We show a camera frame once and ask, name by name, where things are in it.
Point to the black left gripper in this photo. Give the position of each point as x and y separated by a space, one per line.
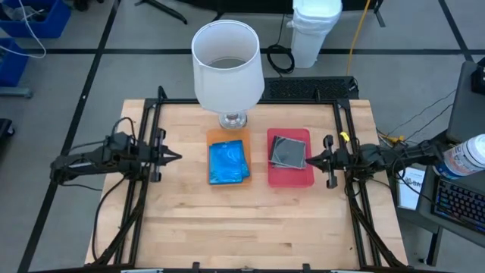
146 155

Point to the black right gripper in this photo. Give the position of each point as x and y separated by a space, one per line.
341 159

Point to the blue plastic jewel case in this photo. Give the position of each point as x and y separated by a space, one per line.
225 167
247 163

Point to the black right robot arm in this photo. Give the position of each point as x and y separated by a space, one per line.
401 153

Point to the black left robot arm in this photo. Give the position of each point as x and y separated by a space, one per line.
87 161

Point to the red translucent plastic bin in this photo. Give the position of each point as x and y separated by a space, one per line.
291 178

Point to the orange translucent plastic bin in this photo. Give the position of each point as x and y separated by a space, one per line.
227 134

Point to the black perforated panel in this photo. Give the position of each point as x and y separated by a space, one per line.
303 89

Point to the white shade table lamp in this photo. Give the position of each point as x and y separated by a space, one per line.
227 87

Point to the white paper sign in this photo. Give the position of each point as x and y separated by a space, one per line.
409 193

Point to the dark grey desk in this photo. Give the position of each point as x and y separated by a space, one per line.
426 197

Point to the white trash bin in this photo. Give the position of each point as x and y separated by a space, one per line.
312 38

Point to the white wipes canister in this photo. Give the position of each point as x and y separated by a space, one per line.
462 157

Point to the black backlit keyboard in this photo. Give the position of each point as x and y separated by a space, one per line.
458 201

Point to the grey side table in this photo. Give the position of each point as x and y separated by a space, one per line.
466 113

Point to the grey metal floor bar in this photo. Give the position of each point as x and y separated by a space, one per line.
15 92

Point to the black equipment foot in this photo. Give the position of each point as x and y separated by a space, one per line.
4 130

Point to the blue floor storage bin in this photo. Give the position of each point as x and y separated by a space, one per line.
13 64
57 22

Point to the black desktop device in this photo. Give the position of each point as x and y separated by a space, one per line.
479 79

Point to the black aluminium table frame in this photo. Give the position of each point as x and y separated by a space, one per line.
303 101

